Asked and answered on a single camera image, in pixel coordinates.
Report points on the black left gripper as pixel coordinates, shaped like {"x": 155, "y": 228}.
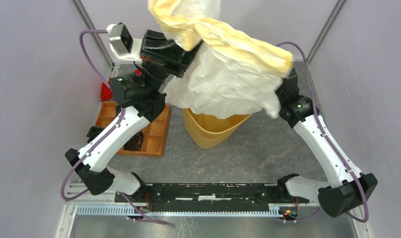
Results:
{"x": 161, "y": 52}

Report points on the translucent white trash bag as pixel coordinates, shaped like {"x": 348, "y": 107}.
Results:
{"x": 232, "y": 73}

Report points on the yellow plastic trash bin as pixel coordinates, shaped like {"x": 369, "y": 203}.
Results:
{"x": 208, "y": 131}

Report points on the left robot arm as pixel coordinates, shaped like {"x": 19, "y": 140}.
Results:
{"x": 140, "y": 103}

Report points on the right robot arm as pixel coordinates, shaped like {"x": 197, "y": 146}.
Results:
{"x": 347, "y": 187}

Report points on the black trash bag roll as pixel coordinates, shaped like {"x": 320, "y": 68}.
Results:
{"x": 135, "y": 142}
{"x": 94, "y": 131}

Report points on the red cloth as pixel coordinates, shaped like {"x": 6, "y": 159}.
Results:
{"x": 106, "y": 93}

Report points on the wooden compartment tray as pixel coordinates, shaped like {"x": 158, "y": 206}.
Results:
{"x": 155, "y": 133}

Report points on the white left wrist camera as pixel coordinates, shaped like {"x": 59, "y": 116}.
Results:
{"x": 123, "y": 46}

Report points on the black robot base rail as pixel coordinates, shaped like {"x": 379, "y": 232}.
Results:
{"x": 211, "y": 197}

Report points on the right aluminium frame post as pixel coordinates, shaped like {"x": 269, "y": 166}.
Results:
{"x": 326, "y": 28}

